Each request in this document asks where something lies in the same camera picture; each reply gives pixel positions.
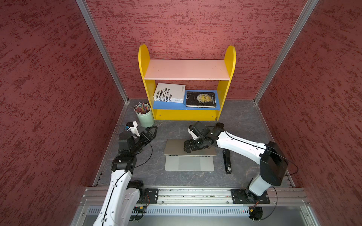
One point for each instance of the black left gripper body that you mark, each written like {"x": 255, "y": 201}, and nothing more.
{"x": 140, "y": 141}

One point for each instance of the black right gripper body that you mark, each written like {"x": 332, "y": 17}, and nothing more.
{"x": 198, "y": 143}

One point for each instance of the silver laptop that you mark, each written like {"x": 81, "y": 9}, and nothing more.
{"x": 179, "y": 160}

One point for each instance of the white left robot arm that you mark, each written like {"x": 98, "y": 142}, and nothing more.
{"x": 123, "y": 194}

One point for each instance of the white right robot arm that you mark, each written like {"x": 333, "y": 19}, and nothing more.
{"x": 273, "y": 163}

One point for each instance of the green pencil cup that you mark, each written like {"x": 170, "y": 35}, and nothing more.
{"x": 146, "y": 119}

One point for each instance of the coloured pencils bundle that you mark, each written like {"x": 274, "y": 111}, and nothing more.
{"x": 142, "y": 108}

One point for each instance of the black stapler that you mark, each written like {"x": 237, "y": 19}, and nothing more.
{"x": 227, "y": 161}

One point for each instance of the white book with black text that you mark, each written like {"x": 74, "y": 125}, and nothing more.
{"x": 170, "y": 93}

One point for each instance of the black book with gold emblem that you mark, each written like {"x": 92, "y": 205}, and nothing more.
{"x": 200, "y": 99}

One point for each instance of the yellow wooden bookshelf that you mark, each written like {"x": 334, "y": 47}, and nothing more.
{"x": 196, "y": 75}

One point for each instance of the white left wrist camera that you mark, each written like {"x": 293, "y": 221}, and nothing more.
{"x": 132, "y": 127}

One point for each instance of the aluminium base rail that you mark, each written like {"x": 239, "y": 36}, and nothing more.
{"x": 206, "y": 196}

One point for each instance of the aluminium corner post left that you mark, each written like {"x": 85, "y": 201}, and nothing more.
{"x": 83, "y": 6}

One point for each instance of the aluminium corner post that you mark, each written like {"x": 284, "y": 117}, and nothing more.
{"x": 83, "y": 6}
{"x": 292, "y": 37}

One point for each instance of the aluminium corner post right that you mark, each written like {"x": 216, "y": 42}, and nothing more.
{"x": 292, "y": 37}

